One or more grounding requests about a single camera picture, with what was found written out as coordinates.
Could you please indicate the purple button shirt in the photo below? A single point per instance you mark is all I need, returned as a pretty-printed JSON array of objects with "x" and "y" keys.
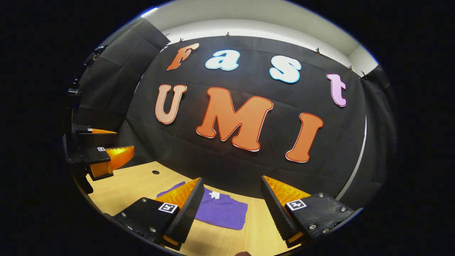
[{"x": 224, "y": 213}]

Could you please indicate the grey white upright beam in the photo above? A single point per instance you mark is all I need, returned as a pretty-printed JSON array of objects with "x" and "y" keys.
[{"x": 355, "y": 163}]

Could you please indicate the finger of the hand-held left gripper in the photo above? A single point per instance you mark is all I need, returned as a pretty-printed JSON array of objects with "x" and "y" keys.
[
  {"x": 96, "y": 137},
  {"x": 113, "y": 158}
]

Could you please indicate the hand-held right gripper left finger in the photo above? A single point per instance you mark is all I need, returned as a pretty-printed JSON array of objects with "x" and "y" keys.
[{"x": 186, "y": 217}]

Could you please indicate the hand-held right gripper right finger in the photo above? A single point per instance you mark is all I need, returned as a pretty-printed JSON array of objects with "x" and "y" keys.
[{"x": 275, "y": 213}]

